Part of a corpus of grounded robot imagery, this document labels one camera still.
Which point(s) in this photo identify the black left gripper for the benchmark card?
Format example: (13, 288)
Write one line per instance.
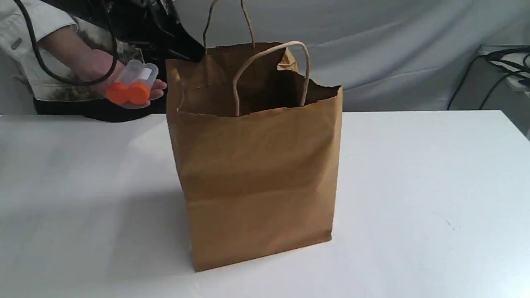
(151, 25)

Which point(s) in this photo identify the clear bottle orange cap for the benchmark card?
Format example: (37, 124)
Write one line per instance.
(118, 91)
(139, 90)

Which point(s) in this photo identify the brown paper bag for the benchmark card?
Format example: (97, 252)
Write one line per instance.
(256, 144)

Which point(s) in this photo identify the person's right forearm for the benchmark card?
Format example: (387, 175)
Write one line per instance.
(66, 46)

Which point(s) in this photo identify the person's right hand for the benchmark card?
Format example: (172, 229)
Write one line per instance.
(94, 63)

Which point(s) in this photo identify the person's torso in shirt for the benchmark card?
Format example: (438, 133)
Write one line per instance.
(50, 96)

